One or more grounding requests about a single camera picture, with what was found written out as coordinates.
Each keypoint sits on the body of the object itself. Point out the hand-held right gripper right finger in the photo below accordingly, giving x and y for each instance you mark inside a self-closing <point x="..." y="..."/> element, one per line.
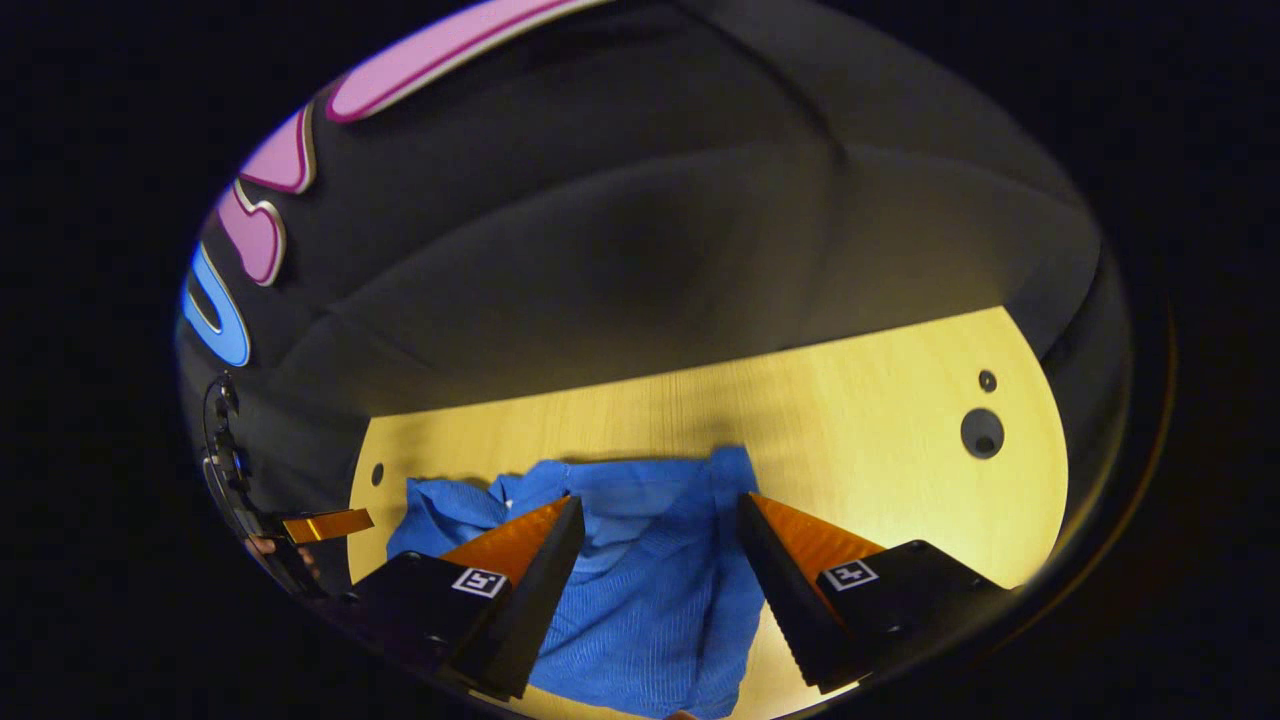
<point x="785" y="595"/>

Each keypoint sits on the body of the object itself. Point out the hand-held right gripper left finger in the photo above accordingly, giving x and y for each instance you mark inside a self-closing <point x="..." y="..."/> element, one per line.
<point x="540" y="595"/>

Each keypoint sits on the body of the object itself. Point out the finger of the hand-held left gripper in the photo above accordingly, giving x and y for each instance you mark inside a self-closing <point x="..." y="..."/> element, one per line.
<point x="330" y="524"/>

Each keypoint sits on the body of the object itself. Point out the blue shirt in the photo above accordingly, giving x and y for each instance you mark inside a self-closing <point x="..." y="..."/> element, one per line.
<point x="650" y="600"/>

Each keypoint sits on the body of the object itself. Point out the black backdrop cloth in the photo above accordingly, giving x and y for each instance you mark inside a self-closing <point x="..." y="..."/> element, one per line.
<point x="650" y="250"/>

